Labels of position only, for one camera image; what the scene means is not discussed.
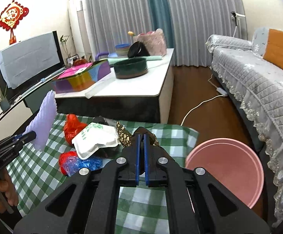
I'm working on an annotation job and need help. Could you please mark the covered television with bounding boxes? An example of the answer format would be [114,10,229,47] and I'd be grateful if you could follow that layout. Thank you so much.
[0,31,64,101]

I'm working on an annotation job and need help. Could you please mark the grey quilted sofa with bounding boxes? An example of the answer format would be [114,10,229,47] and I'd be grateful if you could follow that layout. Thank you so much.
[206,27,283,230]

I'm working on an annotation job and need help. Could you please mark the white green paper bag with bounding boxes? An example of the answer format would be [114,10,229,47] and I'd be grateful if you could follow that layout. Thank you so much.
[72,123,120,160]

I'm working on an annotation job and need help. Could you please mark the red brown figurine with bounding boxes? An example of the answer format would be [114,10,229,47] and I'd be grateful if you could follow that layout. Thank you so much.
[73,58,88,66]

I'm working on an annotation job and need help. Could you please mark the red chinese knot ornament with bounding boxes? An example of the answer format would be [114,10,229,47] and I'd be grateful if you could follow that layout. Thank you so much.
[0,0,29,45]

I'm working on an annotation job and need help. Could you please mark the orange red plastic bag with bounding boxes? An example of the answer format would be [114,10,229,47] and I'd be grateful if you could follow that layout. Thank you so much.
[63,114,87,145]

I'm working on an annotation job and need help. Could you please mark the colourful tin box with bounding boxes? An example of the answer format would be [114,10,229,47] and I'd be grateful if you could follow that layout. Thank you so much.
[52,59,111,94]

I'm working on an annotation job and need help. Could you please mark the green checkered cloth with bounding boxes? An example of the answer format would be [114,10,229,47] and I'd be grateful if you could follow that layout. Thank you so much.
[6,113,199,233]

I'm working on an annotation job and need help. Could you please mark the small photo frame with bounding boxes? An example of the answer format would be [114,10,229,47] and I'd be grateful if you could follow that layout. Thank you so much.
[66,54,79,64]

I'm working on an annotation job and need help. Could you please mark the pink patterned basket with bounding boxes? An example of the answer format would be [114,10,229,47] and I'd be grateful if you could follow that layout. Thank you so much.
[133,28,167,56]

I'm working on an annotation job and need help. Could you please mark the white floor lamp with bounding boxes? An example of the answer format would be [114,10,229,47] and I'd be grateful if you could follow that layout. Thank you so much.
[231,11,246,37]

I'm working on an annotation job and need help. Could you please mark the left hand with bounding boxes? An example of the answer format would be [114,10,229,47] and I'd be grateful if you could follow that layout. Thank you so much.
[0,168,19,213]

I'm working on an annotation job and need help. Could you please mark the stacked coloured bowls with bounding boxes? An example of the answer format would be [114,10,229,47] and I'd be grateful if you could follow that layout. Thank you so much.
[115,43,131,57]

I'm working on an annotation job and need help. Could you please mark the teal curtain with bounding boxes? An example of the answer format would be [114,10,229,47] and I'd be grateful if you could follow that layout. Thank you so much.
[148,0,174,48]

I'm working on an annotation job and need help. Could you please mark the white power strip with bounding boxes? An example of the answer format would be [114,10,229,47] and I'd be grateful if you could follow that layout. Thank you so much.
[216,87,228,97]

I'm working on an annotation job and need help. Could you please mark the tv cabinet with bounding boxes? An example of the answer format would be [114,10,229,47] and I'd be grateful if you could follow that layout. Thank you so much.
[0,68,64,140]

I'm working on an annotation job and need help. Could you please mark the pink plastic basin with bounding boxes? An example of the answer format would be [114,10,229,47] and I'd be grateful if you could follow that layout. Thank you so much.
[185,138,264,208]

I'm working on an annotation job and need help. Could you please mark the white black coffee table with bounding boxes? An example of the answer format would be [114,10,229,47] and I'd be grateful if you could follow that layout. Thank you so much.
[55,49,174,124]

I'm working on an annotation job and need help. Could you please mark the blue plastic bag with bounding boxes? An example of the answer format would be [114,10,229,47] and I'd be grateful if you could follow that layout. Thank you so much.
[64,156,102,176]

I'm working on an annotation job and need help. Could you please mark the grey curtain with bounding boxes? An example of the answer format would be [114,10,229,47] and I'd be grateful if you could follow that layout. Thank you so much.
[86,0,247,66]

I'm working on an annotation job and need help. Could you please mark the black bowl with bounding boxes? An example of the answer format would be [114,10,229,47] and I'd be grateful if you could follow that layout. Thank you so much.
[127,41,150,58]

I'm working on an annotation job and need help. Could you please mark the white standing air conditioner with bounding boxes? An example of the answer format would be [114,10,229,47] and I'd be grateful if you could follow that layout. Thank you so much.
[68,0,94,61]

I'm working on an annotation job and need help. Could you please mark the dark green round container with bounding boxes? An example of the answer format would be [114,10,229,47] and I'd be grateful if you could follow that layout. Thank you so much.
[113,58,148,79]

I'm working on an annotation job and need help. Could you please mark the purple foam net sleeve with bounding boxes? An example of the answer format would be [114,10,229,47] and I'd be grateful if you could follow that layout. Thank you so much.
[25,90,57,151]

